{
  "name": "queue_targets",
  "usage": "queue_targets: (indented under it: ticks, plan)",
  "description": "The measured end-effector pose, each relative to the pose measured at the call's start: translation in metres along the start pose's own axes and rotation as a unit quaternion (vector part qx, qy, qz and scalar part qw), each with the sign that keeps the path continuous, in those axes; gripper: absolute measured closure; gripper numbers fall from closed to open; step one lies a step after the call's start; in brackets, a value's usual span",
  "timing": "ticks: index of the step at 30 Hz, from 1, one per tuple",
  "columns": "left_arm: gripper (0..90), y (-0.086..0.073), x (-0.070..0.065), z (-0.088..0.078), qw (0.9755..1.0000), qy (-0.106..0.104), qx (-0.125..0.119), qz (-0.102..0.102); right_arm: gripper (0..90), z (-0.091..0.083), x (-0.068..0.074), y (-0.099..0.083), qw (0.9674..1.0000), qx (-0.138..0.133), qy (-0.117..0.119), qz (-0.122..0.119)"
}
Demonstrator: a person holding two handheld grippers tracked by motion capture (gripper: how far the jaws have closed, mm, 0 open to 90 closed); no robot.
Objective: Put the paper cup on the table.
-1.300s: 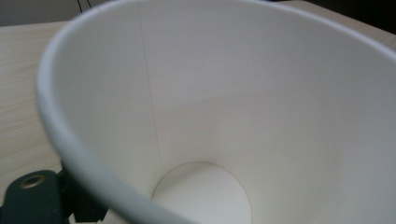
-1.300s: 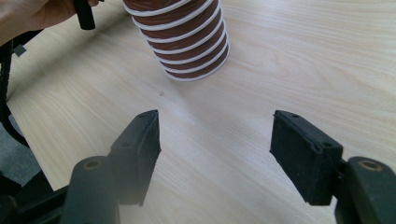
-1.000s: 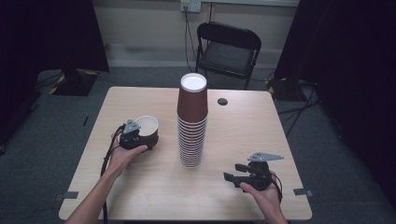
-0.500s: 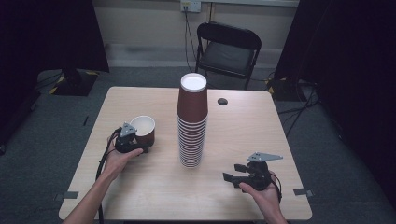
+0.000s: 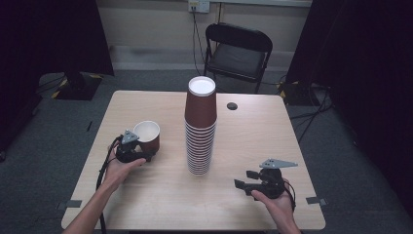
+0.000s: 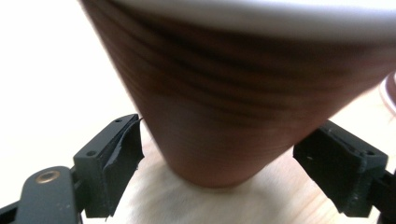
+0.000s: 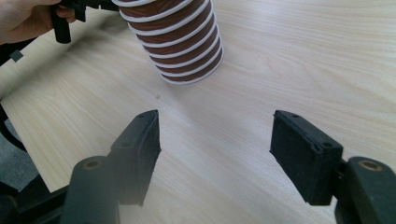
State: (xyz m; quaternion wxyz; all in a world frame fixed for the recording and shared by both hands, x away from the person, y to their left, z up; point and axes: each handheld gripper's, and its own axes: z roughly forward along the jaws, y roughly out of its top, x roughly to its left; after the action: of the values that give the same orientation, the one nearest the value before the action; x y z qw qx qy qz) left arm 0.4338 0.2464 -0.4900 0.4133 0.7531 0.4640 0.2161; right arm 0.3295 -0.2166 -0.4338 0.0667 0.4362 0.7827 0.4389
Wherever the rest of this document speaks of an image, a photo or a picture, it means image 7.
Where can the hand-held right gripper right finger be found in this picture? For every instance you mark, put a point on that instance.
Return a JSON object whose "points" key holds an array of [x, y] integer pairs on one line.
{"points": [[308, 161]]}

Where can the black curved frame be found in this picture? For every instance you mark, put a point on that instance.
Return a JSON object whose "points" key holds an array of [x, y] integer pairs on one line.
{"points": [[7, 133]]}

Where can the stack of brown paper cups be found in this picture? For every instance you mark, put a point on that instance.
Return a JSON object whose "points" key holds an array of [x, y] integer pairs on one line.
{"points": [[180, 40]]}

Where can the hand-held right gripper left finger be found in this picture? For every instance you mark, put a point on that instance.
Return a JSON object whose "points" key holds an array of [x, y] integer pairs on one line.
{"points": [[137, 161]]}

